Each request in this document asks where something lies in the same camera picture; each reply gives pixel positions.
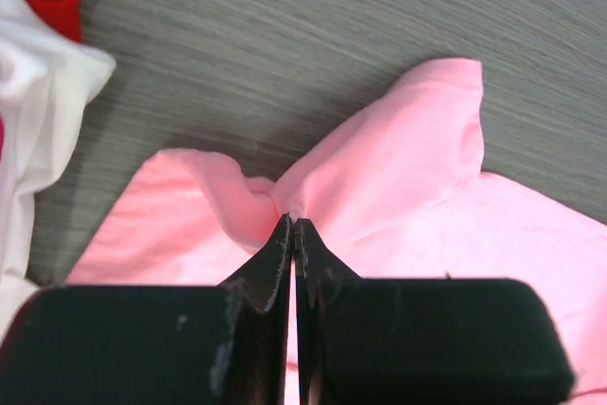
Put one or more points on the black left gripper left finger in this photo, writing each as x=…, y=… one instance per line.
x=156, y=344

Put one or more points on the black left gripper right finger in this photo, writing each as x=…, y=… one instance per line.
x=420, y=341

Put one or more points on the pink t shirt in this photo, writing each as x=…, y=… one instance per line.
x=398, y=190

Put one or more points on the folded crimson t shirt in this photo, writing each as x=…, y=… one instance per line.
x=2, y=137

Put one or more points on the folded white t shirt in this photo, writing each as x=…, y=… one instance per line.
x=47, y=81

